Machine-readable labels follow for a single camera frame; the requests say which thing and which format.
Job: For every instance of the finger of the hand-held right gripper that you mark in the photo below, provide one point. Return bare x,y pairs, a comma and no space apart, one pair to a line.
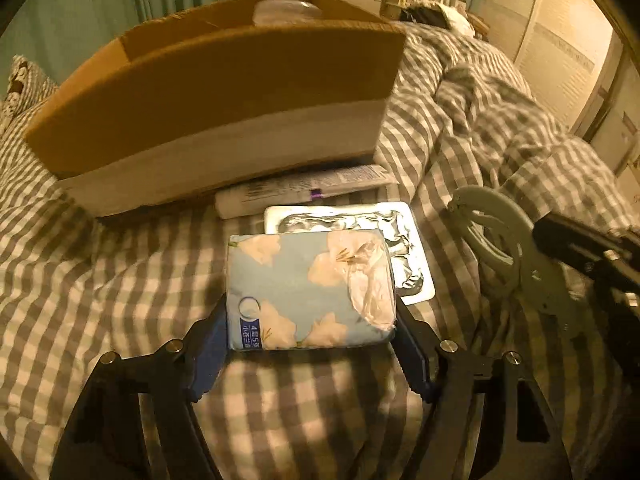
570,240

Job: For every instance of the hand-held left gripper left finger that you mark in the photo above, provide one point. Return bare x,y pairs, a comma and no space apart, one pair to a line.
210,352

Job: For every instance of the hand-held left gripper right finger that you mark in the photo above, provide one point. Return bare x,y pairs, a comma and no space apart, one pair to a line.
412,355

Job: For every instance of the blue floral tissue pack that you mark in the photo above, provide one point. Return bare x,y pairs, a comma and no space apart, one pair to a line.
300,290

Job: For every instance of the brown cardboard box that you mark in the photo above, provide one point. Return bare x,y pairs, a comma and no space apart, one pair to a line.
215,125

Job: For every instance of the silver foil blister pack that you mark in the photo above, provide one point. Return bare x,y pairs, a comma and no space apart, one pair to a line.
400,240

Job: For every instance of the grey white checked duvet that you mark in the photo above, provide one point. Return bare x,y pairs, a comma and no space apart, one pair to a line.
125,270

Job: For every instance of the white squeeze tube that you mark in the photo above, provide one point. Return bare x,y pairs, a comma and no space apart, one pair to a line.
280,191

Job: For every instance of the white wardrobe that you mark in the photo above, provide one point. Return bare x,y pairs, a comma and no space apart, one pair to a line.
565,35

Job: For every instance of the white cloth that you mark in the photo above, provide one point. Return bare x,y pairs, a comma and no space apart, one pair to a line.
457,19

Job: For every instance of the black cloth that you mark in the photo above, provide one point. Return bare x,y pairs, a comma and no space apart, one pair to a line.
427,16

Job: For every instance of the patterned pillow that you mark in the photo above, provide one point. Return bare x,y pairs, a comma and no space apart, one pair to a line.
25,85

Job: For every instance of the clear plastic container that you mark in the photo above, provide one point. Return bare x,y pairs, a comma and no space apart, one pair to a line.
286,10

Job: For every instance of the green curtain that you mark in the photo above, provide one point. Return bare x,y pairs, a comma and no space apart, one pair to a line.
85,0

